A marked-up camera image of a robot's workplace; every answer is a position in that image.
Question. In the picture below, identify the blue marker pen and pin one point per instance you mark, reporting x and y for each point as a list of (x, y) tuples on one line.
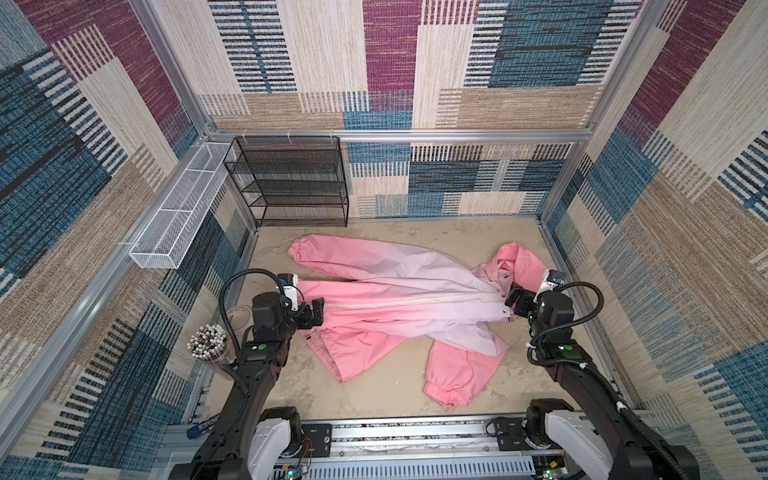
[(200, 429)]

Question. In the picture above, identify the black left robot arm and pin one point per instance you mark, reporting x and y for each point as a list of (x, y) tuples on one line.
[(244, 444)]

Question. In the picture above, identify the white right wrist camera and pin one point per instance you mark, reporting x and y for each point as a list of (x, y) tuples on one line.
[(551, 280)]

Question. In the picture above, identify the black wire shelf rack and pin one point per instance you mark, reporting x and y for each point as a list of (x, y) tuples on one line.
[(290, 181)]

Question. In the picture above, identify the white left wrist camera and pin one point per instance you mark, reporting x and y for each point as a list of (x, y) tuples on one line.
[(289, 283)]

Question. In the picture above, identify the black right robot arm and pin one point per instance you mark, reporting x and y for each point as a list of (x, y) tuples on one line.
[(600, 390)]

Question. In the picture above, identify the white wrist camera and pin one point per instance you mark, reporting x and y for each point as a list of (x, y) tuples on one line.
[(289, 283), (551, 280)]

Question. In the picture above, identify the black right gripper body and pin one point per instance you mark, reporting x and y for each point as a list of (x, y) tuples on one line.
[(529, 304)]

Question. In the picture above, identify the white wire mesh basket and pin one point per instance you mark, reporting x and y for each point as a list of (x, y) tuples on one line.
[(166, 239)]

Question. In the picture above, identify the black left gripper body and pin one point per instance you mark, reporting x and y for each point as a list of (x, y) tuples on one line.
[(299, 318)]

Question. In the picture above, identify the pink hooded zip jacket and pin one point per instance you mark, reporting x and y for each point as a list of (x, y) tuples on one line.
[(378, 294)]

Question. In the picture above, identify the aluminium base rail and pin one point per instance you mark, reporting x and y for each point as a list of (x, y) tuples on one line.
[(489, 446)]

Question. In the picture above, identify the cup of white-tipped markers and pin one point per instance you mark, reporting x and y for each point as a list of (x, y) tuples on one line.
[(210, 344)]

